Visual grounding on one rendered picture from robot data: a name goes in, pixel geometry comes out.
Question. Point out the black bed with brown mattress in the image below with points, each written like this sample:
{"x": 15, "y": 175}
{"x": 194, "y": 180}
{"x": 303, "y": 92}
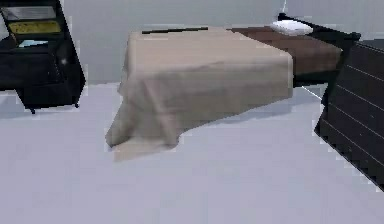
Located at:
{"x": 310, "y": 53}

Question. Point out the grey flat box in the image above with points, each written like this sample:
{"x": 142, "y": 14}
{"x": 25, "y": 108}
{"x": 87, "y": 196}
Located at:
{"x": 28, "y": 12}

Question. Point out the light blue flat book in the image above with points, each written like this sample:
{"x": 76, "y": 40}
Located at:
{"x": 31, "y": 43}

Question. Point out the white pillow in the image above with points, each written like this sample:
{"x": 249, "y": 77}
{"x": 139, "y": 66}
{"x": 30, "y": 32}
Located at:
{"x": 291, "y": 27}

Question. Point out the black shelf unit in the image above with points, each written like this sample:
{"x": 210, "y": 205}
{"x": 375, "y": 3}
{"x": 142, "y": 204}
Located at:
{"x": 43, "y": 76}

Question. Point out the yellow flat book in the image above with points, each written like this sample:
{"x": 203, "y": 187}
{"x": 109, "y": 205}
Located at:
{"x": 35, "y": 27}

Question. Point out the black chest of drawers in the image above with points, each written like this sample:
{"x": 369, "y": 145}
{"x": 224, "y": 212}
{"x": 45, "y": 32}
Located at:
{"x": 356, "y": 106}

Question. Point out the beige blanket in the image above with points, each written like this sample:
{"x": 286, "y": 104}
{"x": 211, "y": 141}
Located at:
{"x": 200, "y": 83}

